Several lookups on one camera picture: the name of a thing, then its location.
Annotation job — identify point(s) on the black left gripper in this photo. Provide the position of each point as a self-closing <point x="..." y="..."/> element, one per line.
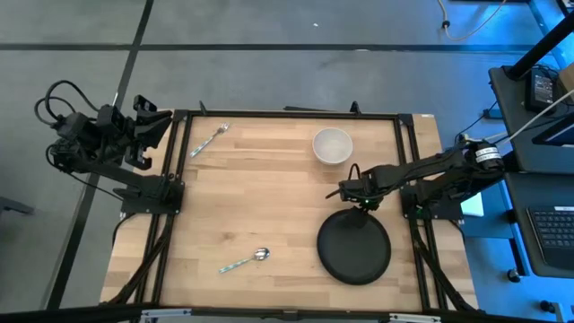
<point x="136" y="152"/>

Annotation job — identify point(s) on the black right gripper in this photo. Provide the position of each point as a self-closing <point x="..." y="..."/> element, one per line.
<point x="361" y="188"/>

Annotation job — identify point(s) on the black round plate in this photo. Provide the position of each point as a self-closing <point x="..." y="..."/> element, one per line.
<point x="354" y="255"/>

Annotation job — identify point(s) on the white ribbed bowl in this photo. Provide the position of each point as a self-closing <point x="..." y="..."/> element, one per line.
<point x="333" y="145"/>

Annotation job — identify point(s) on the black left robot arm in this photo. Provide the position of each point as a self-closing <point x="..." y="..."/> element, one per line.
<point x="148" y="194"/>

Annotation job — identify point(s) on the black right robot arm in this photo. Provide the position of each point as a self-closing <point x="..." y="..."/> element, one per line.
<point x="430" y="167"/>

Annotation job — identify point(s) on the white paper sheet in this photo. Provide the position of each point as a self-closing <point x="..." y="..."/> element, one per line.
<point x="474" y="205"/>

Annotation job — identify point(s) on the black rig beam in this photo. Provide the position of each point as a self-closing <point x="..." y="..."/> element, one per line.
<point x="291" y="315"/>

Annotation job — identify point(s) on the grey chair foot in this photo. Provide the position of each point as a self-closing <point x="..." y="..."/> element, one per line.
<point x="15" y="206"/>

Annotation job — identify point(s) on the black desk with keyboard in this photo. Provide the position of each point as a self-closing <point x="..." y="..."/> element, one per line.
<point x="520" y="193"/>

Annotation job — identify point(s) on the black caster wheel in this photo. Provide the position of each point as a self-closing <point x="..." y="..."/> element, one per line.
<point x="547" y="306"/>
<point x="514" y="275"/>

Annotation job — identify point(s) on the small blue floor box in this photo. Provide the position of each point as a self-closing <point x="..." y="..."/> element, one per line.
<point x="493" y="114"/>

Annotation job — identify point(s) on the black desk with adapter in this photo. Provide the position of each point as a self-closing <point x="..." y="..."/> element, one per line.
<point x="511" y="134"/>

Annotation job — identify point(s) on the black computer keyboard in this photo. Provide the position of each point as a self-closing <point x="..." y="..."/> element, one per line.
<point x="553" y="233"/>

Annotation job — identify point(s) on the black power adapter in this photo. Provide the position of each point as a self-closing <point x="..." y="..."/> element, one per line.
<point x="541" y="92"/>

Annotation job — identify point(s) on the black diagonal pole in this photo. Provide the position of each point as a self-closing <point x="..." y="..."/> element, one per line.
<point x="542" y="47"/>

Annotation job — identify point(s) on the brown cardboard box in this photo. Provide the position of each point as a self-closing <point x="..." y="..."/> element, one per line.
<point x="567" y="78"/>

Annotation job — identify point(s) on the black frame clamp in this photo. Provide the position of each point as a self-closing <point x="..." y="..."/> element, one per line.
<point x="202" y="108"/>
<point x="355" y="107"/>

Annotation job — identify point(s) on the silver beam bracket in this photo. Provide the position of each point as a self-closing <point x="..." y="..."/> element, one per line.
<point x="414" y="318"/>
<point x="166" y="313"/>

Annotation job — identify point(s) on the black aluminium table frame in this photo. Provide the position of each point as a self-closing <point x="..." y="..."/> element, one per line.
<point x="291" y="114"/>

